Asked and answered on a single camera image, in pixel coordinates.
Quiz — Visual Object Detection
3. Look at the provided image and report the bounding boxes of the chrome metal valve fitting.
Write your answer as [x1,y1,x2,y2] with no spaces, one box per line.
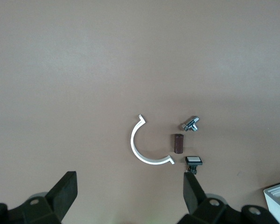
[180,115,201,133]

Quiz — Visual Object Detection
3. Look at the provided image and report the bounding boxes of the dark brown cylinder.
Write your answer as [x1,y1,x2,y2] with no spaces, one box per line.
[170,133,184,154]

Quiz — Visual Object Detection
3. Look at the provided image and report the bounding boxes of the small black clip part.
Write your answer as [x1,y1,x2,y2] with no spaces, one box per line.
[184,155,203,175]

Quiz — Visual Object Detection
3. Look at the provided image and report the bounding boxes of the brown table mat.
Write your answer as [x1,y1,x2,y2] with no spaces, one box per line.
[0,0,280,224]

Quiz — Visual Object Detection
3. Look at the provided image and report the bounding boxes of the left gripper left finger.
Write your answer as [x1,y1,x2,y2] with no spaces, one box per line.
[8,171,78,224]

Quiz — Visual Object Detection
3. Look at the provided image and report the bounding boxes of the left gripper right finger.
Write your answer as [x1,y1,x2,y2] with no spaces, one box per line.
[177,172,242,224]

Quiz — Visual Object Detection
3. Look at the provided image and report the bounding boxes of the white drawer cabinet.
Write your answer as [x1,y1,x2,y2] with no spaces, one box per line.
[263,180,280,224]

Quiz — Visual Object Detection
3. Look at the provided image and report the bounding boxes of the white semicircular pipe clamp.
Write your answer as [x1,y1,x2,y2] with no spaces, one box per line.
[130,114,175,166]

